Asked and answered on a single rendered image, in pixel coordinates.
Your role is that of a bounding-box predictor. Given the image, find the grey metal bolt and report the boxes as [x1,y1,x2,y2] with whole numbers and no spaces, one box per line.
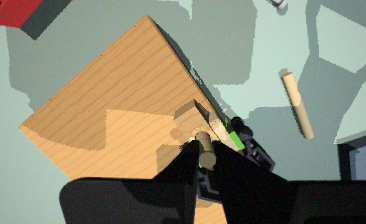
[272,0,288,10]

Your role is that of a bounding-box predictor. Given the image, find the blue-grey shallow tray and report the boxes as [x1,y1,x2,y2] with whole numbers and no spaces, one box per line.
[338,136,366,180]

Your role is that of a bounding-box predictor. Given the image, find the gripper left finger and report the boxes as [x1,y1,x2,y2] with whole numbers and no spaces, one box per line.
[59,140,200,224]

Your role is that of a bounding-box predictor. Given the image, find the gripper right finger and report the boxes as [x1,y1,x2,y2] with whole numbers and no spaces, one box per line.
[212,140,366,224]

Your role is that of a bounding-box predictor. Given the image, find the light wooden board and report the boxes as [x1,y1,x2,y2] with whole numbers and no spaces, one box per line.
[18,15,223,180]

